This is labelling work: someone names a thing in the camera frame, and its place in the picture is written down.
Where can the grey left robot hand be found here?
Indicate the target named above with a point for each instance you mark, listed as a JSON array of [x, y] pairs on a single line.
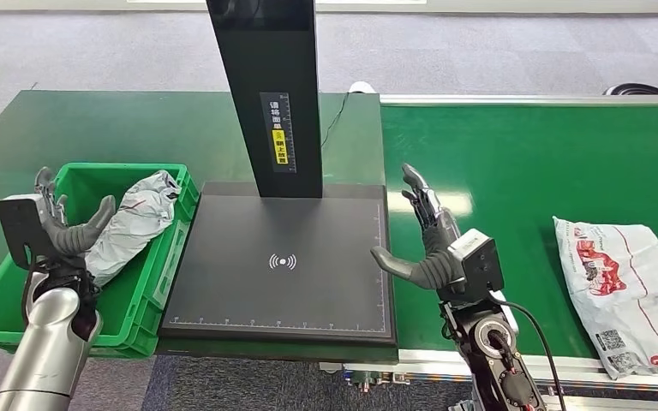
[[71, 238]]

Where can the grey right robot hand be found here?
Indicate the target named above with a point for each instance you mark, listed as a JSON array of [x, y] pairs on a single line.
[[437, 266]]

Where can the grey poly mailer package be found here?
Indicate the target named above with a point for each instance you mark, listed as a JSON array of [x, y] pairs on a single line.
[[618, 283], [130, 221]]

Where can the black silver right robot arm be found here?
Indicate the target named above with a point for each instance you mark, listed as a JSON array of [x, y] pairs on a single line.
[[499, 357]]

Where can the green conveyor belt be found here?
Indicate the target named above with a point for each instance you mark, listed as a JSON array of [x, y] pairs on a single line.
[[505, 159]]

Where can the black inbound scanning machine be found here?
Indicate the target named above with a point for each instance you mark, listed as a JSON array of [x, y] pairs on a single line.
[[283, 261]]

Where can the green plastic crate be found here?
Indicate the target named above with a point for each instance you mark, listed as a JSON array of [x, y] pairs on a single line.
[[136, 317]]

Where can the small white round object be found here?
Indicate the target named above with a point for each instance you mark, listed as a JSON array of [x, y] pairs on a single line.
[[361, 87]]

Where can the black yellow label sticker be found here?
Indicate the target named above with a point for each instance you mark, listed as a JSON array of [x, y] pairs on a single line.
[[279, 133]]

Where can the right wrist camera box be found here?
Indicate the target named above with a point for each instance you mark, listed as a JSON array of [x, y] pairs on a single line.
[[479, 261]]

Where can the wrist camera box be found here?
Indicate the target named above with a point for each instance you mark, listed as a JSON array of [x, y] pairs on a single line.
[[479, 261], [19, 227]]

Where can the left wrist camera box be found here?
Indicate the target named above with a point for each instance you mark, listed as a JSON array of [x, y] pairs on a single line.
[[19, 227]]

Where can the aluminium conveyor frame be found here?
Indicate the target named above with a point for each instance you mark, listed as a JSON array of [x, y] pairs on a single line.
[[437, 359]]

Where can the metal connector bracket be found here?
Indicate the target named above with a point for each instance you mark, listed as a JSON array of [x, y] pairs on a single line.
[[377, 379]]

